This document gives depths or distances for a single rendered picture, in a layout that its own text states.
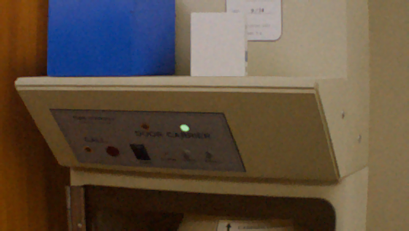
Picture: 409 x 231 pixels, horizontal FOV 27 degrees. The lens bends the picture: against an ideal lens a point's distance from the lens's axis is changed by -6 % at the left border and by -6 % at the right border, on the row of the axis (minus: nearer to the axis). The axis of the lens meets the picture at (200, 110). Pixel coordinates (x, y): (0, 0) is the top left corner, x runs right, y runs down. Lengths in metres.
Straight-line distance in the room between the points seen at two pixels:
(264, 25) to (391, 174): 0.48
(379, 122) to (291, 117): 0.52
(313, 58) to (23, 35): 0.34
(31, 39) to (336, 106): 0.38
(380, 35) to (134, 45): 0.55
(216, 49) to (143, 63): 0.08
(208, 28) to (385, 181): 0.56
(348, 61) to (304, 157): 0.11
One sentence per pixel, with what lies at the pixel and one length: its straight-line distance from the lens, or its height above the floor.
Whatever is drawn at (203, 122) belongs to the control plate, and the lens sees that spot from 0.85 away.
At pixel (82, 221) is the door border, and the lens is 1.01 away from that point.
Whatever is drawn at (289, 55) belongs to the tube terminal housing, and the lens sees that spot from 0.91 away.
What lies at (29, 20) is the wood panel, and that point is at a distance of 1.03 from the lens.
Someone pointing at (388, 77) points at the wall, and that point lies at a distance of 1.32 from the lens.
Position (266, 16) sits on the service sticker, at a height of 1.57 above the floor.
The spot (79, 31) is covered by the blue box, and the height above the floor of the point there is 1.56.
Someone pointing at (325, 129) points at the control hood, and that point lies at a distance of 0.82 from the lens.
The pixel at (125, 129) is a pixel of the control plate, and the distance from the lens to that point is 0.90.
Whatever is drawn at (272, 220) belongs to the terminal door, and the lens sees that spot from 0.91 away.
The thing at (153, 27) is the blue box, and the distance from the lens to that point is 0.90.
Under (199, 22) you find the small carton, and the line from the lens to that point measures 0.85.
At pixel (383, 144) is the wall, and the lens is 1.33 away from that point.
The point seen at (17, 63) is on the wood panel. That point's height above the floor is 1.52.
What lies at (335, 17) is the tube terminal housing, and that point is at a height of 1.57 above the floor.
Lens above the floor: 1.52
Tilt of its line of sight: 3 degrees down
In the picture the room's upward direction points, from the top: straight up
